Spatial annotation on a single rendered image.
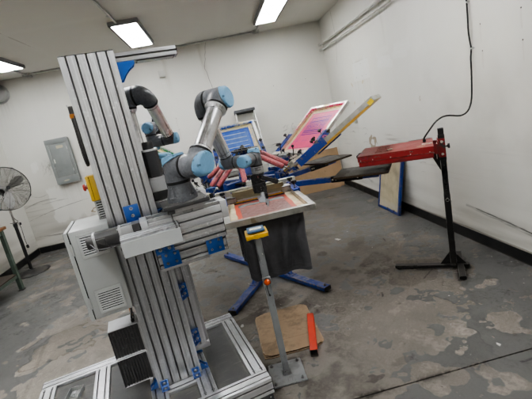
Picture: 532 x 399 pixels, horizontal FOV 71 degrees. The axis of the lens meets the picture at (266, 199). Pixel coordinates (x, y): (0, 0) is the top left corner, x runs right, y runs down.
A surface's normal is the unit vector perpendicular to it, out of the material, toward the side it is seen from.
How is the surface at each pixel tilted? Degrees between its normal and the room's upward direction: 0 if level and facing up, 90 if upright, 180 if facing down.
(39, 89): 90
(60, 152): 90
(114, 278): 90
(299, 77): 90
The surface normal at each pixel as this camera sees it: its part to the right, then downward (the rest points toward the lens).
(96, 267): 0.36, 0.13
